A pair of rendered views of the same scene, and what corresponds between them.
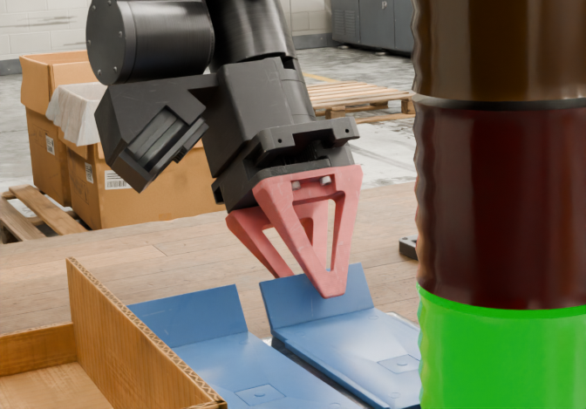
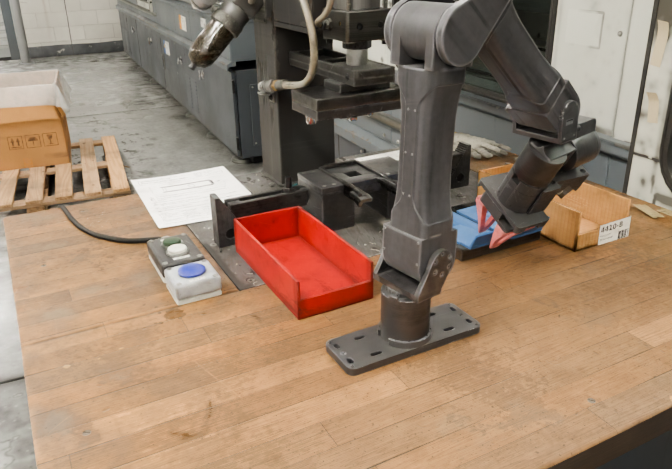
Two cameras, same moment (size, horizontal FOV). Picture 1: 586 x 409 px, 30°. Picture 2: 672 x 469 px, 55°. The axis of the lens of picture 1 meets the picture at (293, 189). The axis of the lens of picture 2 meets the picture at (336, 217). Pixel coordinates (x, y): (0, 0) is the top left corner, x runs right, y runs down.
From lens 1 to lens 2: 1.60 m
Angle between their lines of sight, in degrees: 144
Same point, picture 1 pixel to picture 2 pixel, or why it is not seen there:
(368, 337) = (465, 233)
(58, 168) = not seen: outside the picture
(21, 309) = (648, 284)
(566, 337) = not seen: hidden behind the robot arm
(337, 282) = (481, 227)
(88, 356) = (561, 233)
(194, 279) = (584, 305)
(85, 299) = (560, 211)
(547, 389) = not seen: hidden behind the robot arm
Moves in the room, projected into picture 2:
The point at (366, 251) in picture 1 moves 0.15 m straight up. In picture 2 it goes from (499, 331) to (509, 226)
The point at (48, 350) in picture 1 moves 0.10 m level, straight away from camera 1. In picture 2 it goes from (582, 239) to (624, 265)
